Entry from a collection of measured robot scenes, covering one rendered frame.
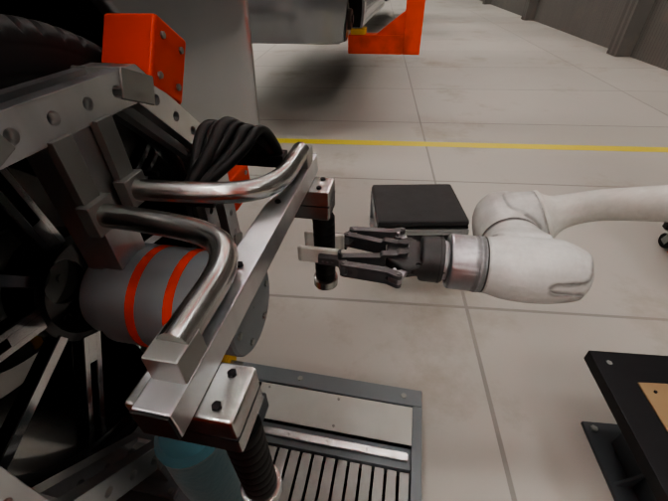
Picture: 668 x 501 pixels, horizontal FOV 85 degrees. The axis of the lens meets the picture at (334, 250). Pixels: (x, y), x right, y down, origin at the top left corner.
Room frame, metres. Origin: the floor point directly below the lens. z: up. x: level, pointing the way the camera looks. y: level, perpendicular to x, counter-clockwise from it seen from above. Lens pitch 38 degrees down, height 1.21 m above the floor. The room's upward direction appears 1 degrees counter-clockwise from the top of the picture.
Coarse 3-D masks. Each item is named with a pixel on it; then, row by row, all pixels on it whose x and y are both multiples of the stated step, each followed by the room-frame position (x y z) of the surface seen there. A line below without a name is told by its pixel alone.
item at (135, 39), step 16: (112, 16) 0.54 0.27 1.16; (128, 16) 0.54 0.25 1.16; (144, 16) 0.54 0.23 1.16; (112, 32) 0.53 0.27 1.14; (128, 32) 0.53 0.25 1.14; (144, 32) 0.53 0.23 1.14; (160, 32) 0.53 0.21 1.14; (112, 48) 0.52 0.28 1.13; (128, 48) 0.52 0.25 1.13; (144, 48) 0.51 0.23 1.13; (160, 48) 0.53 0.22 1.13; (176, 48) 0.56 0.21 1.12; (144, 64) 0.50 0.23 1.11; (160, 64) 0.52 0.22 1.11; (176, 64) 0.55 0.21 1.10; (160, 80) 0.51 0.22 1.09; (176, 80) 0.54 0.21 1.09; (176, 96) 0.53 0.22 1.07
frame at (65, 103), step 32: (96, 64) 0.47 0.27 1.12; (128, 64) 0.47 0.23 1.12; (0, 96) 0.35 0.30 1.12; (32, 96) 0.34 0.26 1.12; (64, 96) 0.36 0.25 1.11; (96, 96) 0.40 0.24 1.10; (128, 96) 0.44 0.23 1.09; (160, 96) 0.50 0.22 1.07; (0, 128) 0.29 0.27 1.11; (32, 128) 0.32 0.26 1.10; (64, 128) 0.35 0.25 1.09; (160, 128) 0.54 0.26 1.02; (192, 128) 0.56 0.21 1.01; (0, 160) 0.28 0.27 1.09; (224, 224) 0.59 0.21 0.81; (128, 448) 0.25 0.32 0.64; (0, 480) 0.13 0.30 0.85; (64, 480) 0.18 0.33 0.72; (96, 480) 0.18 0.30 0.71; (128, 480) 0.20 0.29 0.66
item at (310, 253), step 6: (300, 246) 0.47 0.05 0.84; (306, 246) 0.47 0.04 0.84; (300, 252) 0.47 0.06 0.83; (306, 252) 0.47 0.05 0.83; (312, 252) 0.47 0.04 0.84; (318, 252) 0.46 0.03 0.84; (324, 252) 0.46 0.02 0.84; (330, 252) 0.46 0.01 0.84; (336, 252) 0.46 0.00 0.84; (300, 258) 0.47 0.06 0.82; (306, 258) 0.47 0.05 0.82; (312, 258) 0.47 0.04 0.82
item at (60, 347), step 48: (144, 144) 0.57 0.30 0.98; (0, 192) 0.35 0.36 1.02; (48, 240) 0.37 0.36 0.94; (144, 240) 0.51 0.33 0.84; (0, 336) 0.27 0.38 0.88; (48, 336) 0.31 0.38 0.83; (96, 336) 0.35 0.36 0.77; (48, 384) 0.37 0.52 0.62; (96, 384) 0.32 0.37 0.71; (0, 432) 0.21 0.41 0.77; (48, 432) 0.27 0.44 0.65; (96, 432) 0.27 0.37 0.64
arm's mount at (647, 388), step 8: (640, 384) 0.53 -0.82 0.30; (648, 384) 0.53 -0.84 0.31; (656, 384) 0.53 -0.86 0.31; (664, 384) 0.53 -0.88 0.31; (648, 392) 0.51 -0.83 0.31; (656, 392) 0.51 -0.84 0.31; (664, 392) 0.51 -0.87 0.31; (648, 400) 0.49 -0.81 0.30; (656, 400) 0.49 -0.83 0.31; (664, 400) 0.49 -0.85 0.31; (656, 408) 0.47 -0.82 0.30; (664, 408) 0.47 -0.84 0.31; (664, 416) 0.45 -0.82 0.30; (664, 424) 0.42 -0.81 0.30
